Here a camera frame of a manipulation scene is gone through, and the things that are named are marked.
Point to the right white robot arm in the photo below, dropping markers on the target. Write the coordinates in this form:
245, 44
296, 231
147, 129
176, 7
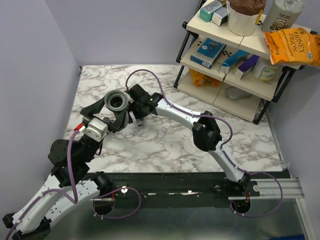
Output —
205, 130

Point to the grey cylindrical canister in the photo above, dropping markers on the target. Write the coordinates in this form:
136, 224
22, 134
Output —
282, 15

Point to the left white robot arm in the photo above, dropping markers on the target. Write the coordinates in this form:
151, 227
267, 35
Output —
62, 190

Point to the orange snack bag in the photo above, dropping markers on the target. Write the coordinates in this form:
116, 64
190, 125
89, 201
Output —
201, 80

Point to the purple white carton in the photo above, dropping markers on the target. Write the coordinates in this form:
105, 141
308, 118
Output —
244, 68

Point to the blue product box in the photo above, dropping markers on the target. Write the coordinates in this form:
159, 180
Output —
207, 52

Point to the white tub brown lid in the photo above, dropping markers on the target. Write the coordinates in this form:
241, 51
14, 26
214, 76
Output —
243, 15

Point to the orange honey dijon chip bag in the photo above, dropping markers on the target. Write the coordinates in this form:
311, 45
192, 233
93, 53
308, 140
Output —
293, 46

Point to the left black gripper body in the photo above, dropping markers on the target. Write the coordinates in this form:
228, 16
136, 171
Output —
86, 119

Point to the white round container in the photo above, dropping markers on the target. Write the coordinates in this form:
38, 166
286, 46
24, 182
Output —
264, 70

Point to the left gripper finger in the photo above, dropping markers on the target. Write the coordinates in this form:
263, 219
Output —
122, 119
95, 108

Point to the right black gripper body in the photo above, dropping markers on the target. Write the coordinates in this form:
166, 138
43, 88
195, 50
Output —
136, 108

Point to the aluminium frame rail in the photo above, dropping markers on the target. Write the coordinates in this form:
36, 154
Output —
262, 189

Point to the teal green box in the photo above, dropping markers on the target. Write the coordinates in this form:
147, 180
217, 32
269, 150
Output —
207, 11

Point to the cream tiered shelf rack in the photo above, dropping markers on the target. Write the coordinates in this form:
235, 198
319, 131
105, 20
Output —
247, 81

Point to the silver small box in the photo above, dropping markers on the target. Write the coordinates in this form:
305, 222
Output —
220, 16

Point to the blue white carton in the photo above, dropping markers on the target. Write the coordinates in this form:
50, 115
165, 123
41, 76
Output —
232, 61

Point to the clear plastic pipe fitting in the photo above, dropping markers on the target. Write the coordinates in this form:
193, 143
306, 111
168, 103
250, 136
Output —
140, 123

